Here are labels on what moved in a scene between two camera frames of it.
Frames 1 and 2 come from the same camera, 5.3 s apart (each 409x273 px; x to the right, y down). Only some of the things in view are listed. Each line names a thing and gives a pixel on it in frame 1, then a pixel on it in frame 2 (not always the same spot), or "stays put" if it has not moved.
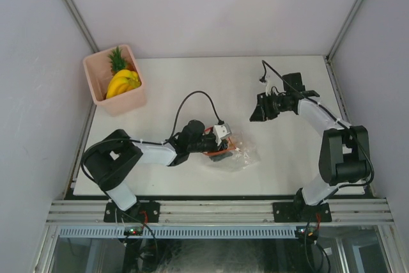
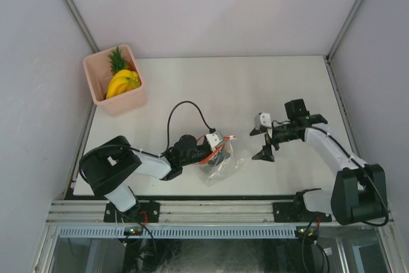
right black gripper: x=262 y=112 to x=266 y=153
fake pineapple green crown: x=117 y=61 stays put
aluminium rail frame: x=92 y=212 stays put
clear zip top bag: x=242 y=153 to x=213 y=173
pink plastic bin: x=98 y=69 stays put
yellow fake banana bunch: x=123 y=80 stays put
